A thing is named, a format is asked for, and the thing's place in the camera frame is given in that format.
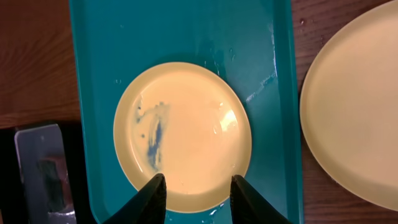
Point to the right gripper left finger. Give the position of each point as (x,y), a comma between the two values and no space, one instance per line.
(148,206)

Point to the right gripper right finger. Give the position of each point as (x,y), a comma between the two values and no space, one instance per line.
(248,206)

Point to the yellow-green plate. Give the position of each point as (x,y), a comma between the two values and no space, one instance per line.
(183,121)
(348,106)

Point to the black rectangular tray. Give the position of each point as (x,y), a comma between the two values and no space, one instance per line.
(13,205)

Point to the teal plastic tray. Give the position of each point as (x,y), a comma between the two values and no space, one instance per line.
(249,44)

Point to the yellow-green plate top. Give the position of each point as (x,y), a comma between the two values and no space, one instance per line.
(183,121)

